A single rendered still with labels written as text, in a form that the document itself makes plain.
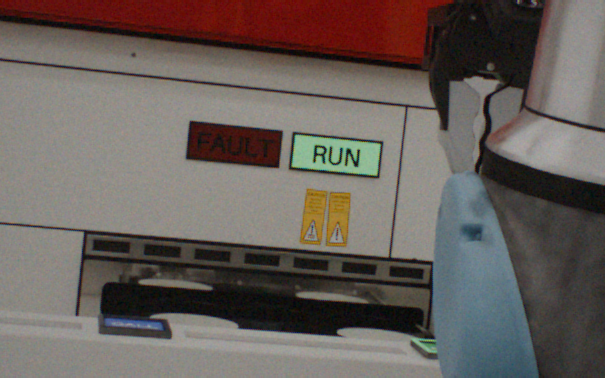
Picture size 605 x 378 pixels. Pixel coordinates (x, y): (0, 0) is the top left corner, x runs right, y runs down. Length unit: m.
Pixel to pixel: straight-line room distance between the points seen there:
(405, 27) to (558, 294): 1.01
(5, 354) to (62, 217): 0.63
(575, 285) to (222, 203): 1.03
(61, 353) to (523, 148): 0.47
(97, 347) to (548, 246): 0.46
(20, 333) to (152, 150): 0.65
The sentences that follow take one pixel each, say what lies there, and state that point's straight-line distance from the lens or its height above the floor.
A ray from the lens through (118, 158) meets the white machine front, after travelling 1.57.
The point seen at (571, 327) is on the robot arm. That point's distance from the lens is 0.59.
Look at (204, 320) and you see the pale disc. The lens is 1.46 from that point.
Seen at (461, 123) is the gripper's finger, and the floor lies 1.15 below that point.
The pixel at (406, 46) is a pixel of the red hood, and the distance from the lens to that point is 1.57.
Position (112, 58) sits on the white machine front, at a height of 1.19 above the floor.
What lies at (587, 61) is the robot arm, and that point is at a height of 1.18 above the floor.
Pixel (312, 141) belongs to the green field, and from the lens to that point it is 1.59.
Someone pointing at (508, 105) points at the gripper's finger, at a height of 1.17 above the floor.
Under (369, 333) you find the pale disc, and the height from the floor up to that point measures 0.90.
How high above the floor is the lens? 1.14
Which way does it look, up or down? 3 degrees down
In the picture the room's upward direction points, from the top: 6 degrees clockwise
